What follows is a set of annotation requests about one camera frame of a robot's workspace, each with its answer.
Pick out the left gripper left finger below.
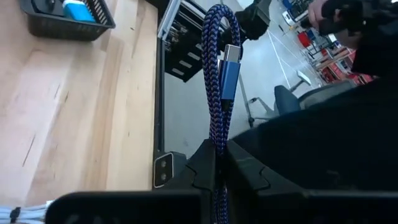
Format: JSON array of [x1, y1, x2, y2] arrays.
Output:
[[169, 139, 216, 191]]

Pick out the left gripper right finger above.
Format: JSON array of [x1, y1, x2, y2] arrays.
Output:
[[226, 140, 304, 192]]

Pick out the white braided cable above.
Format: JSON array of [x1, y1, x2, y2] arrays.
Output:
[[0, 200, 54, 224]]

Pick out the teal braided cable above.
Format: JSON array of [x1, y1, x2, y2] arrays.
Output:
[[62, 0, 96, 23]]

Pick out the grey office chair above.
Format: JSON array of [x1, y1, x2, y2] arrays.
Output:
[[247, 84, 301, 128]]

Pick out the white background object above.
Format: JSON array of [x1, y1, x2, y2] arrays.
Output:
[[294, 70, 312, 86]]

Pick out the red background shelves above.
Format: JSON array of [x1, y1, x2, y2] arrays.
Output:
[[297, 29, 374, 85]]

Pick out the black plastic basket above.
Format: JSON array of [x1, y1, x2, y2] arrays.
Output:
[[19, 0, 116, 42]]

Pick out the black metal table frame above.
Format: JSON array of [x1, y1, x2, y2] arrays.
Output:
[[152, 0, 228, 190]]

